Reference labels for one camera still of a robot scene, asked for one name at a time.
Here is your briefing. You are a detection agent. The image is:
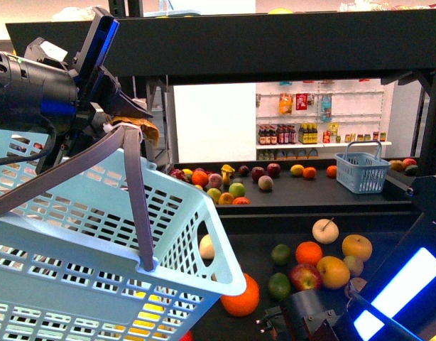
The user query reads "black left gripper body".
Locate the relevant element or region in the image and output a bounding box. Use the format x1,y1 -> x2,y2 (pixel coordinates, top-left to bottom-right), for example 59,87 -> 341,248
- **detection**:
24,7 -> 159,145

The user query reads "small orange centre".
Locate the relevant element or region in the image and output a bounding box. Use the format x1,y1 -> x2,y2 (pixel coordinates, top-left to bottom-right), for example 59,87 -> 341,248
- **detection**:
295,242 -> 323,267

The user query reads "yellow orange apple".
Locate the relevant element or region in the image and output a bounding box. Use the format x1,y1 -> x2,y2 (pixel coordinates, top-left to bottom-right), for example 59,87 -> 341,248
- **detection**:
317,256 -> 350,289

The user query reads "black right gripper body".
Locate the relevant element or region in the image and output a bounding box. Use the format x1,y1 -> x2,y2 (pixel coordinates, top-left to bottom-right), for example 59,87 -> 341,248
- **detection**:
256,289 -> 349,340

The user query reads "black display shelf frame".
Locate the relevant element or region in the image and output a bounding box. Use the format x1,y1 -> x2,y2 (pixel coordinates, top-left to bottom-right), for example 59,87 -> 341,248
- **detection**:
4,6 -> 436,221

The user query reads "grey basket handle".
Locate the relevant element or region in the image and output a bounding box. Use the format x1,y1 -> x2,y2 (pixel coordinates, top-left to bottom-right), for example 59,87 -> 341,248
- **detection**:
0,124 -> 155,271

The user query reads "red apple centre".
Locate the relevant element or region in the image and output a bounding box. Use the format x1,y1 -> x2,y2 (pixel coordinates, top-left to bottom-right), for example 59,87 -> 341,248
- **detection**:
288,264 -> 322,291

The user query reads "green lime upper centre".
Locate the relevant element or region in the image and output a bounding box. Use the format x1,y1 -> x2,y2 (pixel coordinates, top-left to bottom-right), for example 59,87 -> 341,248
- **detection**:
271,244 -> 291,266

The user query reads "blue basket on far shelf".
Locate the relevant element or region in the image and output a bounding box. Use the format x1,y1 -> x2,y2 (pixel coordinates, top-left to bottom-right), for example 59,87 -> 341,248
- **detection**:
334,140 -> 391,194

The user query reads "golden russet pear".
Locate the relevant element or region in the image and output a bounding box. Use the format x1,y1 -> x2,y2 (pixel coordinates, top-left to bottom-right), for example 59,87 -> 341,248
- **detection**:
342,234 -> 373,262

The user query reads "white pear with stem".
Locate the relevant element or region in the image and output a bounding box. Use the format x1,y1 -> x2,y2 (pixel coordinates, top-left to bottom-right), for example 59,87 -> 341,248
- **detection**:
312,218 -> 339,244

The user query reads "green lime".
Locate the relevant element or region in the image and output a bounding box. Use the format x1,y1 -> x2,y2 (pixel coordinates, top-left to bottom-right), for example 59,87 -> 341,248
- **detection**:
268,272 -> 291,302
271,244 -> 291,266

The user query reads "light blue shopping basket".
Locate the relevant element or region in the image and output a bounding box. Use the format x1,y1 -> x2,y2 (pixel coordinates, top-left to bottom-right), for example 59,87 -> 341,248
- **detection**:
0,148 -> 246,340

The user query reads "large orange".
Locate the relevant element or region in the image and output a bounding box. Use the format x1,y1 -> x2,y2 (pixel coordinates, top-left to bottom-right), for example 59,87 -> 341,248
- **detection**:
220,273 -> 260,318

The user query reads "green lime lower centre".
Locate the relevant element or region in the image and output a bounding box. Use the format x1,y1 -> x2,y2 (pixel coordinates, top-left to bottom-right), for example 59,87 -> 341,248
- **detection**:
268,272 -> 291,302

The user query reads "white wall shelf with bottles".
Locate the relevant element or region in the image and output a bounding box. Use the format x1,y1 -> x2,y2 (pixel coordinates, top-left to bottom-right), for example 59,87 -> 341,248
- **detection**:
256,79 -> 393,161

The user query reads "yellow lemon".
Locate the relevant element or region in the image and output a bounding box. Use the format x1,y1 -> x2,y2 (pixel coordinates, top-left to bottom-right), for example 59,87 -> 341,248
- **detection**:
130,294 -> 167,340

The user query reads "far fruit pile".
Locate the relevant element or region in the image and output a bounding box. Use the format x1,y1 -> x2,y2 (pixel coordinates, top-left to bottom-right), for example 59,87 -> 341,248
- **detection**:
169,162 -> 338,206

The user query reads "brown kiwi upper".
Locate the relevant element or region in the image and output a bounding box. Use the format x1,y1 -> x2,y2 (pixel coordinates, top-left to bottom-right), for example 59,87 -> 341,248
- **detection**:
343,255 -> 364,277

